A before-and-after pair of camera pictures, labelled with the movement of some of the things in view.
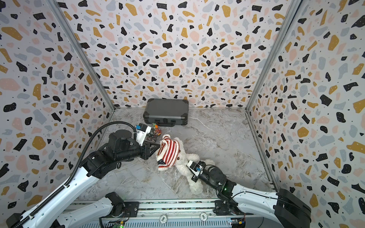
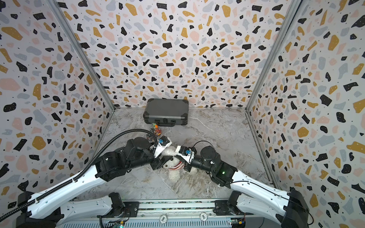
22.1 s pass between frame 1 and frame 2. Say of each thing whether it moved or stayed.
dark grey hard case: stayed
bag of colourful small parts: stayed
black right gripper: moved
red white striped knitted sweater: moved
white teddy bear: moved
